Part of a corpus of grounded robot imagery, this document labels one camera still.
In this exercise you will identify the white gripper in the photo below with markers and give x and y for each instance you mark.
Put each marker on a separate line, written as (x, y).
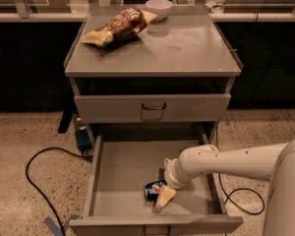
(171, 175)

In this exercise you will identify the blue pepsi can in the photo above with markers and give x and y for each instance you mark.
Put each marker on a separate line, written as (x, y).
(152, 190)

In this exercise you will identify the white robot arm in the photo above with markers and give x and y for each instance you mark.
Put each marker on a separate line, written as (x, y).
(275, 163)

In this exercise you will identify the open middle drawer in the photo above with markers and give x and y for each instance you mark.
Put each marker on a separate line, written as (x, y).
(116, 205)

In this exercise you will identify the closed top drawer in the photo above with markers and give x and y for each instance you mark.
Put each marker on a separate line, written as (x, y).
(137, 108)

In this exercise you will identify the blue power box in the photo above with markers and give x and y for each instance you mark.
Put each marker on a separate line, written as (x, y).
(82, 139)

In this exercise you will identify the brown chip bag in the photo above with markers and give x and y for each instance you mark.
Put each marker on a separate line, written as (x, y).
(126, 25)

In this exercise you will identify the white bowl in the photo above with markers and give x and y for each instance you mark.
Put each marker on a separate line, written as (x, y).
(160, 7)

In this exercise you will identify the black middle drawer handle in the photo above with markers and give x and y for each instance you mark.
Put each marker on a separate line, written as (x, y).
(156, 230)

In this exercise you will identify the black drawer handle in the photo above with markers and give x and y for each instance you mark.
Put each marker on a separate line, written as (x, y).
(154, 107)
(156, 230)

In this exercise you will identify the black top drawer handle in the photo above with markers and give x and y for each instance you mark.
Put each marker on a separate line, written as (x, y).
(154, 107)

